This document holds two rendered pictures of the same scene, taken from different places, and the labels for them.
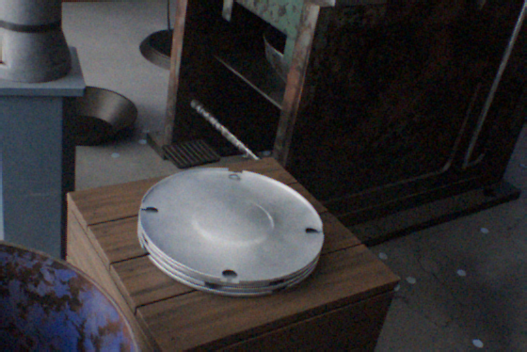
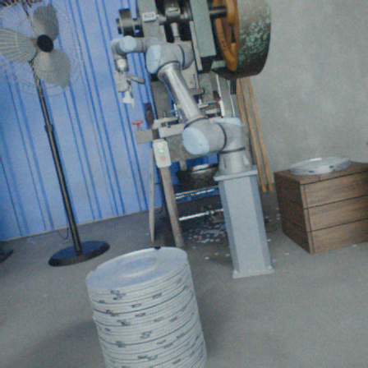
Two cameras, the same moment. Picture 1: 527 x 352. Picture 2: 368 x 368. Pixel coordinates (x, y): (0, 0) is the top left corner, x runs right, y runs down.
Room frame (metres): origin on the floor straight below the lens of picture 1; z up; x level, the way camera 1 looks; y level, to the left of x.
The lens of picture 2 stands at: (0.35, 1.93, 0.67)
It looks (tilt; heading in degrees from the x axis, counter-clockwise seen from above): 8 degrees down; 301
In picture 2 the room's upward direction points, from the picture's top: 11 degrees counter-clockwise
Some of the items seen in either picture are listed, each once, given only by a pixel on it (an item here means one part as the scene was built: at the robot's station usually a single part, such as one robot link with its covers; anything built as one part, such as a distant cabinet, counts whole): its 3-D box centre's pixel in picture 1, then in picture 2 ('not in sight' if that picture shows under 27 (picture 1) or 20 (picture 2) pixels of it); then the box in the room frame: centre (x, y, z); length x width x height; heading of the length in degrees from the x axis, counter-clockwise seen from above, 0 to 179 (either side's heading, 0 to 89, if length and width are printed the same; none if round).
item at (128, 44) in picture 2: not in sight; (129, 45); (1.66, 0.33, 1.14); 0.11 x 0.11 x 0.08; 65
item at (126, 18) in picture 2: not in sight; (132, 29); (1.84, 0.04, 1.31); 0.22 x 0.12 x 0.22; 130
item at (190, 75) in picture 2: not in sight; (182, 66); (1.61, -0.07, 1.04); 0.17 x 0.15 x 0.30; 130
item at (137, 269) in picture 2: not in sight; (137, 266); (1.11, 1.16, 0.31); 0.29 x 0.29 x 0.01
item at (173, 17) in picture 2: not in sight; (174, 29); (1.64, -0.10, 1.27); 0.21 x 0.12 x 0.34; 130
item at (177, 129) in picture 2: not in sight; (193, 126); (1.64, -0.10, 0.68); 0.45 x 0.30 x 0.06; 40
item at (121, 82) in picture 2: not in sight; (123, 80); (1.77, 0.30, 0.98); 0.09 x 0.08 x 0.12; 40
